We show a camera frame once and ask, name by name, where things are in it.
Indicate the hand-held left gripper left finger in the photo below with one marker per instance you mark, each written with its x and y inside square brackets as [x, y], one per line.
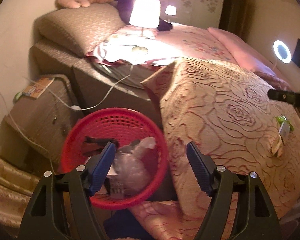
[102, 167]

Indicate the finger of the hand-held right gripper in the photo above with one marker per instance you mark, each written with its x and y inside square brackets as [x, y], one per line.
[285, 97]

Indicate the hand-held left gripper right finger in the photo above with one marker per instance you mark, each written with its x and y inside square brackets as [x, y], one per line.
[198, 167]

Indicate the green snack packet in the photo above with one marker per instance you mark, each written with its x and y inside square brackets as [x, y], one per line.
[281, 118]

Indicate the grey packet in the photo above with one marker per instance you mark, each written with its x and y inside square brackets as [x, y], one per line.
[115, 187]

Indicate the dark brown wrapper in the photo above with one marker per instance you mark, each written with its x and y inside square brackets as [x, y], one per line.
[92, 145]

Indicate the clear plastic bag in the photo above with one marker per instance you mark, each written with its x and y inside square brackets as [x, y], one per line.
[132, 167]

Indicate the red plastic basket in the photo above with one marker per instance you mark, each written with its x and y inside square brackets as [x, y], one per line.
[130, 120]

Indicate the dark blue cloth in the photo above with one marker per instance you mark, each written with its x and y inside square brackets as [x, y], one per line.
[125, 225]

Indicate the rose patterned cloth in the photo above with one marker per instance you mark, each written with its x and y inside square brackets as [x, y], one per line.
[215, 105]

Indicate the folded pink blanket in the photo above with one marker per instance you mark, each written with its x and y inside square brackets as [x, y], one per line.
[240, 50]

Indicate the brown nightstand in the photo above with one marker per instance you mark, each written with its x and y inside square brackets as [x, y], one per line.
[40, 120]

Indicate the beige patterned cloth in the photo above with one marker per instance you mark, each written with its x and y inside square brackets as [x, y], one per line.
[10, 192]

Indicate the dark wooden door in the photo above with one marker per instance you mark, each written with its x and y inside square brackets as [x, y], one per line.
[233, 12]

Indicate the colourful book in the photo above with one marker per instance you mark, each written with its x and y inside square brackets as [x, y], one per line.
[38, 87]

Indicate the small green object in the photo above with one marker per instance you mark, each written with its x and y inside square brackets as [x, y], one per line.
[18, 97]

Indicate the bed with floral sheet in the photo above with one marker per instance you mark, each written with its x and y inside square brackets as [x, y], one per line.
[190, 37]

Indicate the floral pillow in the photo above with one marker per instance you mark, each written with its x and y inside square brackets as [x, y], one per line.
[115, 45]

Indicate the brown patterned headboard cushion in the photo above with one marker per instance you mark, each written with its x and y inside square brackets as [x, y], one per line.
[77, 27]

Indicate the small lit table lamp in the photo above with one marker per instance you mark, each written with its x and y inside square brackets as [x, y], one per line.
[170, 10]

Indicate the lit white table lamp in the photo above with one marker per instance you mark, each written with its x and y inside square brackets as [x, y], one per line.
[145, 12]

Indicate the dark plush toy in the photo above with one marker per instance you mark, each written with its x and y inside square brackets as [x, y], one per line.
[123, 5]

